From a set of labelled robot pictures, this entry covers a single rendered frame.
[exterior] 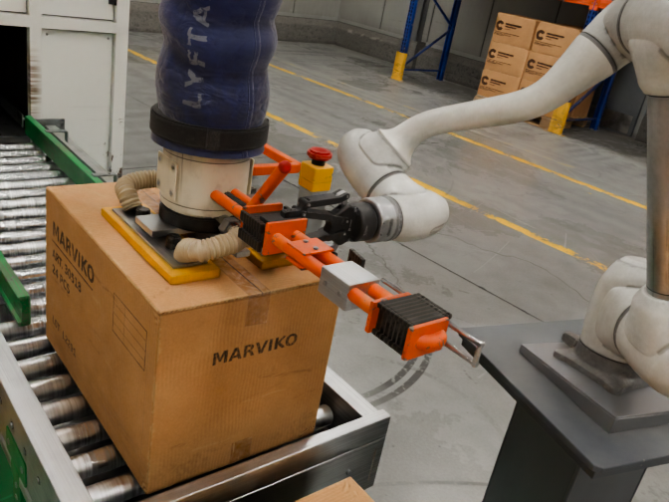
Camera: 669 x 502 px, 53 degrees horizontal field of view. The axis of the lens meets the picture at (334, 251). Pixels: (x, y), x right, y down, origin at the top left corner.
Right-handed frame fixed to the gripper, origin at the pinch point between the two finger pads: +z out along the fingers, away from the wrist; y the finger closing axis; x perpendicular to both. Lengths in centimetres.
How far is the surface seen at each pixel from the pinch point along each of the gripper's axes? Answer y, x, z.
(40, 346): 55, 60, 21
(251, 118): -15.4, 16.1, -2.0
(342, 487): 53, -14, -16
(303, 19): 62, 926, -684
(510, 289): 105, 99, -244
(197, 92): -19.0, 19.3, 7.7
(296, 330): 23.2, 1.4, -9.5
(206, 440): 44.4, 1.3, 7.8
